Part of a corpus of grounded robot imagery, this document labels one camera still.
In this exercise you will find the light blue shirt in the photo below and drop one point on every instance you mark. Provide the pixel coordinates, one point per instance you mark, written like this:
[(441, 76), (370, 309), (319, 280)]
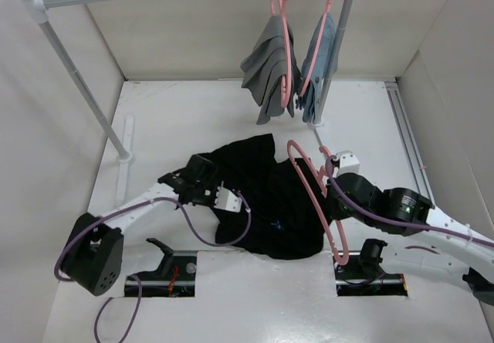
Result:
[(308, 104)]

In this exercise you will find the pink plastic hanger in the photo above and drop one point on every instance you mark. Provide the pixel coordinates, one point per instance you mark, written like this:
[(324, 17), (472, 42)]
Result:
[(318, 176)]

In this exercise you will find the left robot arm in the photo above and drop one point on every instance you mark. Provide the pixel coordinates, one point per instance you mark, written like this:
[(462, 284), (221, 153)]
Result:
[(94, 252)]

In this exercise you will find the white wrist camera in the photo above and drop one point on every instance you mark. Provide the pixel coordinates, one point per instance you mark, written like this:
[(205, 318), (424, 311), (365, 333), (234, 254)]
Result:
[(346, 162), (227, 200)]

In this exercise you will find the grey shirt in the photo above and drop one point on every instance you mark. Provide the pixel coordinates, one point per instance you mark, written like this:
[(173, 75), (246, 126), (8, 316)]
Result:
[(267, 68)]

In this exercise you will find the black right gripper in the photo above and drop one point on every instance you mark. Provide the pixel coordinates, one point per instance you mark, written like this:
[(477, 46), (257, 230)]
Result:
[(334, 211)]

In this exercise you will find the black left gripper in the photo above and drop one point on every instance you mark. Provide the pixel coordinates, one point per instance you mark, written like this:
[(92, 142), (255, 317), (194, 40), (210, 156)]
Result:
[(214, 185)]

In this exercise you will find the aluminium rail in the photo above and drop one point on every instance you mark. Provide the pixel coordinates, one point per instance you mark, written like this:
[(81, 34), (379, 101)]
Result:
[(412, 153)]

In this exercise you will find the black t shirt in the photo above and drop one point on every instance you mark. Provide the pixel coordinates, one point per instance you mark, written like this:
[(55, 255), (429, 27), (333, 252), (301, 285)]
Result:
[(283, 223)]

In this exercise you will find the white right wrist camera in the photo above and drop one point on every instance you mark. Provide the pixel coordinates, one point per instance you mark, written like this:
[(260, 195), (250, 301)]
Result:
[(346, 162)]

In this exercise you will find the pink hanger with blue shirt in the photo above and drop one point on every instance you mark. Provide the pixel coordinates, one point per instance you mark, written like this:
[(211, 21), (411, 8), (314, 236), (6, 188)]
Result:
[(314, 64)]

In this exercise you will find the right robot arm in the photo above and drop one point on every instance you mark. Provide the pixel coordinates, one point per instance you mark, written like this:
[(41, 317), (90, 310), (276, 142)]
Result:
[(423, 239)]

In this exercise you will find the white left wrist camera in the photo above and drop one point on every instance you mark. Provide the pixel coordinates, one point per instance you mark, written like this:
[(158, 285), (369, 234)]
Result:
[(227, 200)]

